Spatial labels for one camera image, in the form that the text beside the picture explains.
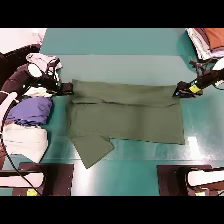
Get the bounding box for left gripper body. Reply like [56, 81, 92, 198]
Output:
[58, 81, 75, 97]

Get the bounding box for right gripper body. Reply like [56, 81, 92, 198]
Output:
[172, 80, 202, 99]

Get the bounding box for olive green T-shirt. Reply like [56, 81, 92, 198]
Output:
[65, 78, 186, 170]

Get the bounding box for pale lilac garment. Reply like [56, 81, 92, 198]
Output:
[26, 52, 63, 72]

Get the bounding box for purple garment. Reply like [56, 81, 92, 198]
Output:
[5, 96, 54, 127]

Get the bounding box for white garment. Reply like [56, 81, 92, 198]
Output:
[1, 122, 50, 164]
[185, 28, 215, 61]

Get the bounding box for brown garment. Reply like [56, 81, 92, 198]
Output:
[194, 28, 212, 46]

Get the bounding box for orange garment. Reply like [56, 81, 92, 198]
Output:
[203, 28, 224, 52]

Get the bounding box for black garment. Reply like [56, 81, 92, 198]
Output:
[0, 43, 42, 88]

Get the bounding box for pale pink garment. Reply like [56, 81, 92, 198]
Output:
[0, 28, 48, 55]

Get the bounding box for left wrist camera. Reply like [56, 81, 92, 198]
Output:
[45, 58, 63, 85]

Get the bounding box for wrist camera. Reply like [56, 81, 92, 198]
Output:
[189, 60, 206, 79]
[45, 58, 63, 85]

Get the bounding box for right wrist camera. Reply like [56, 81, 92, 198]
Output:
[189, 60, 206, 79]

